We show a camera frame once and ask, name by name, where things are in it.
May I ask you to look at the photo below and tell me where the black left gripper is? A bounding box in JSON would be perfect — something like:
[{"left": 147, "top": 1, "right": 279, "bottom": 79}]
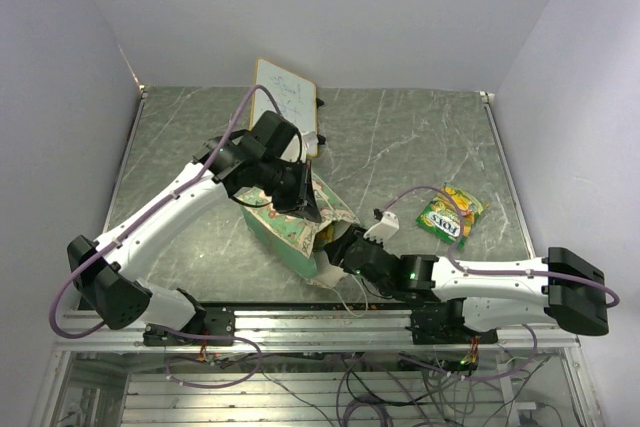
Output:
[{"left": 257, "top": 156, "right": 322, "bottom": 223}]

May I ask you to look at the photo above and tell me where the green paper gift bag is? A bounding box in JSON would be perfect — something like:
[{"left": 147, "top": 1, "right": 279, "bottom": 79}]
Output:
[{"left": 240, "top": 174, "right": 359, "bottom": 292}]

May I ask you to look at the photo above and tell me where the yellow green Fox's candy bag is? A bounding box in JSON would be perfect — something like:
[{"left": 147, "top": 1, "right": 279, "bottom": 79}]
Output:
[{"left": 416, "top": 183, "right": 489, "bottom": 249}]

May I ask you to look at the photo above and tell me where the purple Fox's candy bag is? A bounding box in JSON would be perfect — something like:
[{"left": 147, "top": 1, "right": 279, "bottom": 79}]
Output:
[{"left": 315, "top": 223, "right": 335, "bottom": 249}]

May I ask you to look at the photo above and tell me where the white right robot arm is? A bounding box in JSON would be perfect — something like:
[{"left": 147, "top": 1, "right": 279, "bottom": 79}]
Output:
[{"left": 324, "top": 226, "right": 609, "bottom": 343}]

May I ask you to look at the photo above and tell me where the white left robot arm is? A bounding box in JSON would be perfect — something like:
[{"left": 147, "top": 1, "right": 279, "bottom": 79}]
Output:
[{"left": 67, "top": 111, "right": 322, "bottom": 344}]

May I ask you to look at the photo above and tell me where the small yellow-framed whiteboard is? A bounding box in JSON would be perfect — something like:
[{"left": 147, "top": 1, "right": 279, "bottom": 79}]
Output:
[{"left": 254, "top": 58, "right": 319, "bottom": 136}]

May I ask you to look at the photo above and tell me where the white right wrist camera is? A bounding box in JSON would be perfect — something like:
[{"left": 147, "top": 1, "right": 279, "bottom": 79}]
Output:
[{"left": 363, "top": 209, "right": 400, "bottom": 244}]

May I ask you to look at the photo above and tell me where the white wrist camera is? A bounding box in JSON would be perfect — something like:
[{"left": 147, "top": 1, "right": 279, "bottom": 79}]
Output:
[
  {"left": 302, "top": 131, "right": 319, "bottom": 156},
  {"left": 363, "top": 209, "right": 400, "bottom": 244}
]

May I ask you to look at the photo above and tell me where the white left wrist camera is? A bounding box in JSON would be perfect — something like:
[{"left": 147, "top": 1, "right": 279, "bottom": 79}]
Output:
[{"left": 302, "top": 131, "right": 319, "bottom": 156}]

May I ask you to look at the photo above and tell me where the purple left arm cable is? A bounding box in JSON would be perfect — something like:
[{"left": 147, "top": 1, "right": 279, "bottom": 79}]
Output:
[{"left": 48, "top": 84, "right": 265, "bottom": 389}]

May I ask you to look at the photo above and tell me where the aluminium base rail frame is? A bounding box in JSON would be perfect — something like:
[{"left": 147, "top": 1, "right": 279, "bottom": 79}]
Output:
[{"left": 54, "top": 310, "right": 580, "bottom": 353}]

